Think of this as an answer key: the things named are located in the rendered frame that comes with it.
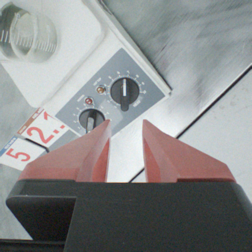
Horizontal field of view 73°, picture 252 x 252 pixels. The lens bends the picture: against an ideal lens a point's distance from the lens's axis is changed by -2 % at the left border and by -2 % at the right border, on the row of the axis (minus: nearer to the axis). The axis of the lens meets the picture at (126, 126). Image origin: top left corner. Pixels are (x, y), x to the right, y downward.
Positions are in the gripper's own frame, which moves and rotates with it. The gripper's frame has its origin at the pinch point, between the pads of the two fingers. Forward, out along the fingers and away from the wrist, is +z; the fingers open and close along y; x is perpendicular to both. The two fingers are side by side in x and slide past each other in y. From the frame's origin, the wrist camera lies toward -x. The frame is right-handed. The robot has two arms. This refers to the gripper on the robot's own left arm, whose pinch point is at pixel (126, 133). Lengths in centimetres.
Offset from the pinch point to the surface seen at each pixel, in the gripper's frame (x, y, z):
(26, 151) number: 14.6, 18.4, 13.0
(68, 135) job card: 10.6, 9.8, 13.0
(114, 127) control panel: 5.6, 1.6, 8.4
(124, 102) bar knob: 1.0, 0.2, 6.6
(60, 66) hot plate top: -2.5, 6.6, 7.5
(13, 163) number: 17.8, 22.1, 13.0
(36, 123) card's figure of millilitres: 7.8, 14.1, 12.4
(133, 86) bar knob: -0.2, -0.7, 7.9
